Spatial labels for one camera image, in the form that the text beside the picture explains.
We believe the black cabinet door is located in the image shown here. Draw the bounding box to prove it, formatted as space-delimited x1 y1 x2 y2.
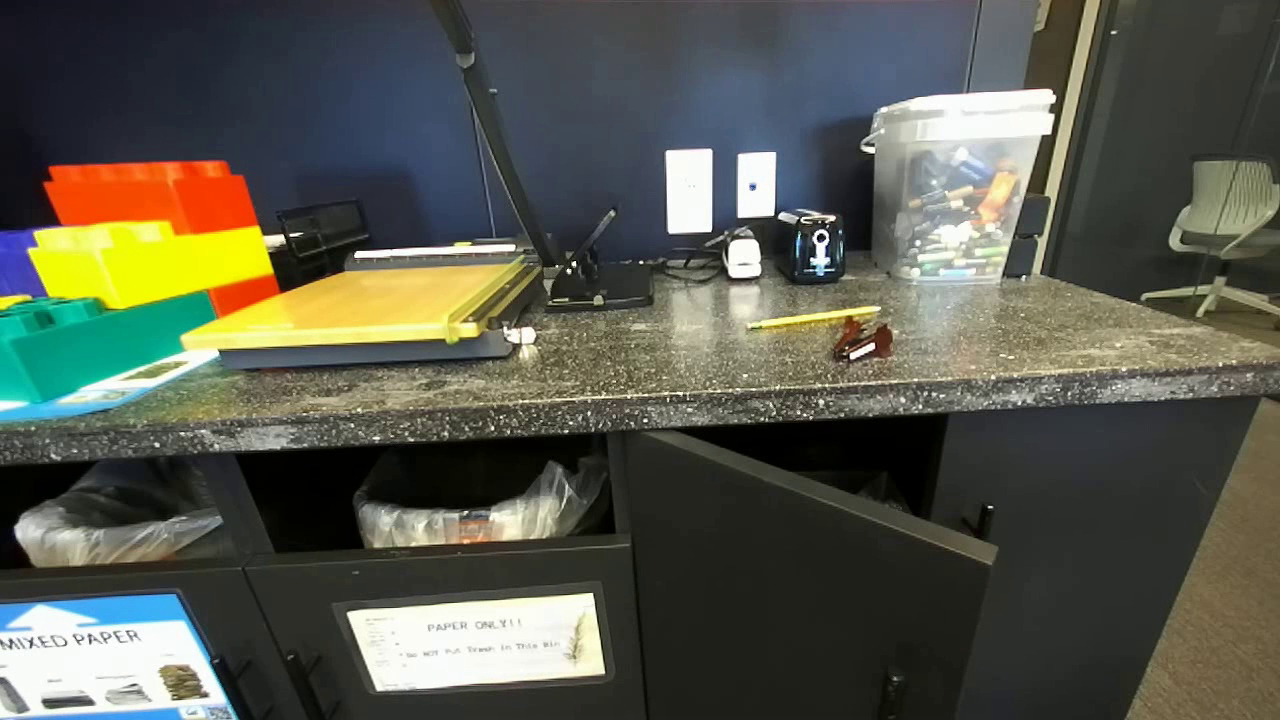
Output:
930 397 1261 720
624 429 999 720

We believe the black door with paper sign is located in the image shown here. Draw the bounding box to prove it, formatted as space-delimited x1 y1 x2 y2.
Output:
244 534 648 720

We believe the black door with blue sign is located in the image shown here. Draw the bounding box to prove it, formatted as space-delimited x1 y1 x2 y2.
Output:
0 564 301 720

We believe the white stapler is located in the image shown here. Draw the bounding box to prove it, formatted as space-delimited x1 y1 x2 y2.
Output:
721 226 764 280

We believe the yellow pencil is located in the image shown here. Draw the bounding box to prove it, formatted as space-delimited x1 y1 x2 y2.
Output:
745 305 884 332

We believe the black electric pencil sharpener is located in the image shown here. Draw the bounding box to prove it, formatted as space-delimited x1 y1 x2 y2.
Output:
776 208 847 286

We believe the clear bin bag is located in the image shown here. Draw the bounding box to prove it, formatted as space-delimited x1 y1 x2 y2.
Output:
13 458 227 570
353 452 612 550
798 469 913 517

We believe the dark red staple remover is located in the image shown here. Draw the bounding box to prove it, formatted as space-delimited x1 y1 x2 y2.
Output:
832 315 895 364

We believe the paper cutter with wooden board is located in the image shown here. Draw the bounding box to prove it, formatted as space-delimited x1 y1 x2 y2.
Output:
181 239 548 372

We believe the white paper sign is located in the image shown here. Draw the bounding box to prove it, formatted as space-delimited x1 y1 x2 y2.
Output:
345 591 609 694

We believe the heap of batteries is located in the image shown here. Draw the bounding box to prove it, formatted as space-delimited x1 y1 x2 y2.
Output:
892 146 1023 282

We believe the black mesh desk tray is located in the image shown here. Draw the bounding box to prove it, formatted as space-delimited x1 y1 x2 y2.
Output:
266 198 372 292

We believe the clear plastic bucket with lid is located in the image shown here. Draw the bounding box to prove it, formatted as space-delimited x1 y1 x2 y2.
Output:
860 88 1057 286

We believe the black box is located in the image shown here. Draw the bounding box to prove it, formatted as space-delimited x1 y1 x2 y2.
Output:
1004 194 1053 280

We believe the orange large building block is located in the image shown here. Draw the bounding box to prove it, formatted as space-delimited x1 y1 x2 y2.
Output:
43 160 282 318

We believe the yellow large building block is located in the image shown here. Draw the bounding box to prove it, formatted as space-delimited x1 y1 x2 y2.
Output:
27 221 277 310

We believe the blue printed sheet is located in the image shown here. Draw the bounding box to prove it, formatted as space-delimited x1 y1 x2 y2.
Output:
0 347 221 424

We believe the green large building block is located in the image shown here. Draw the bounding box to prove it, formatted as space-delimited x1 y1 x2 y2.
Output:
0 291 217 405

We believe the white office chair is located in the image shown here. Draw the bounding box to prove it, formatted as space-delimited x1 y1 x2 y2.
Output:
1140 157 1280 320

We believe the blue recycling sign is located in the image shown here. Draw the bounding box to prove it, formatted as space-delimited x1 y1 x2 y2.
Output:
0 591 240 720

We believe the blue large building block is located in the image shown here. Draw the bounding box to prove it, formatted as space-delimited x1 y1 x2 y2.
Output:
0 228 48 300

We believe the black cable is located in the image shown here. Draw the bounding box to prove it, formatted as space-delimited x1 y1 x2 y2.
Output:
654 244 732 287

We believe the white wall socket plate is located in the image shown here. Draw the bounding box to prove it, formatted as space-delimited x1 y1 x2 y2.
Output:
665 148 715 236

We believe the white wall switch plate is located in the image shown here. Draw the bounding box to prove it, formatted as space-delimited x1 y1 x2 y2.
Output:
736 151 778 220

